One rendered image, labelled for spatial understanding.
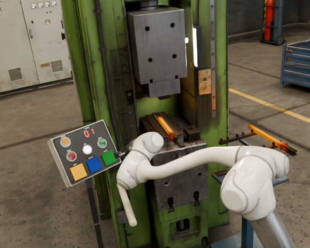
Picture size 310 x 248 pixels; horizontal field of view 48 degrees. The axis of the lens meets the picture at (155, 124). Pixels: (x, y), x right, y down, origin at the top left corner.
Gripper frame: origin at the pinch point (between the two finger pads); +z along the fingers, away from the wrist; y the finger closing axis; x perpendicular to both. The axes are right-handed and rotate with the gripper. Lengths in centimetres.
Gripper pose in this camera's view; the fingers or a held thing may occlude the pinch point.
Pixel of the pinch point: (118, 154)
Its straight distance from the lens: 192.4
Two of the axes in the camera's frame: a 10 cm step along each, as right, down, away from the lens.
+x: -4.0, -9.2, 0.0
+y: 7.6, -3.3, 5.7
